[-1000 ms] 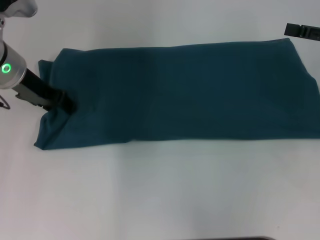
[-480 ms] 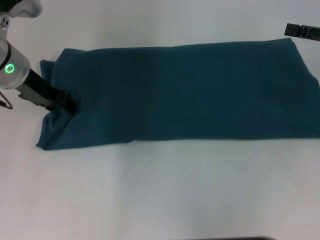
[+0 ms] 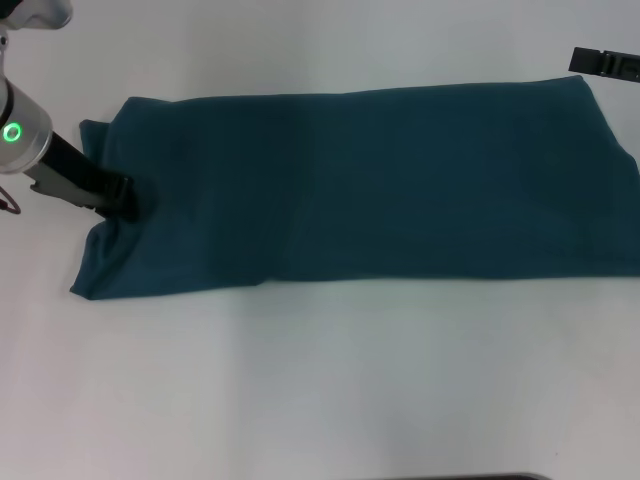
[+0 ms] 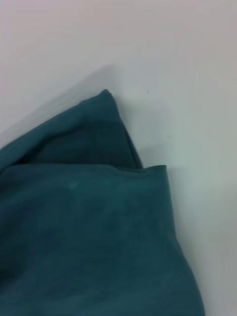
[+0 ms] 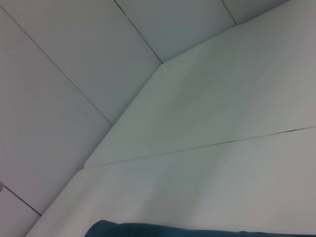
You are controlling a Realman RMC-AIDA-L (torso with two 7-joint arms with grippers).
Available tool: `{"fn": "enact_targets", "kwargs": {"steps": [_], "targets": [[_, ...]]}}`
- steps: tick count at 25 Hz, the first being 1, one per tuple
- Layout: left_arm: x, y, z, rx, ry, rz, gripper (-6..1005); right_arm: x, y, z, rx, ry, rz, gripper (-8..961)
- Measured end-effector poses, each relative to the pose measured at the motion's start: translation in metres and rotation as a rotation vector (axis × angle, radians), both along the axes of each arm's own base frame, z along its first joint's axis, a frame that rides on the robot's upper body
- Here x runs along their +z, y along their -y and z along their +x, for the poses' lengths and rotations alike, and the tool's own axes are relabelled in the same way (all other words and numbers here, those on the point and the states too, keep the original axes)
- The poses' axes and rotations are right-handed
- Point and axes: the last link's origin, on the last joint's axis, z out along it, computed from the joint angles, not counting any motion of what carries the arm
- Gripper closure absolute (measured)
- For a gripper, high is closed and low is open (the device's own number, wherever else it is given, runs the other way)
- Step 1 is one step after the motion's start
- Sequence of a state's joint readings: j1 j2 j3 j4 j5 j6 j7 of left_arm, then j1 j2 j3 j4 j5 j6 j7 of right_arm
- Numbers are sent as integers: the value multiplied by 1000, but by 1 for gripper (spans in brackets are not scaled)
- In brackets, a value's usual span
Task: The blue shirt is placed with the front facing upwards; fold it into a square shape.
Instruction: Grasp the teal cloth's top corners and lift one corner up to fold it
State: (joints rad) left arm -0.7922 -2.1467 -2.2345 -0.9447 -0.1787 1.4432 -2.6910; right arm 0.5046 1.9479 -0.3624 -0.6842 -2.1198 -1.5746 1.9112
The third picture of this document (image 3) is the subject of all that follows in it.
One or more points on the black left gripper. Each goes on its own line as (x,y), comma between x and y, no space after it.
(80,170)

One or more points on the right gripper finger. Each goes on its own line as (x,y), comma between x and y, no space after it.
(602,62)

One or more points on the teal blue printed t-shirt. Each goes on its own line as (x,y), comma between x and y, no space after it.
(350,200)

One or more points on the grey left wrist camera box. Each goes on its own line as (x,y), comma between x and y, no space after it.
(55,187)

